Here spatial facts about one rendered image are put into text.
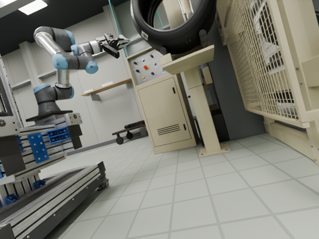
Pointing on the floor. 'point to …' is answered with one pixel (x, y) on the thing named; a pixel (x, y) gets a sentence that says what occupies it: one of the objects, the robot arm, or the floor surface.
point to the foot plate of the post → (214, 151)
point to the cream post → (195, 86)
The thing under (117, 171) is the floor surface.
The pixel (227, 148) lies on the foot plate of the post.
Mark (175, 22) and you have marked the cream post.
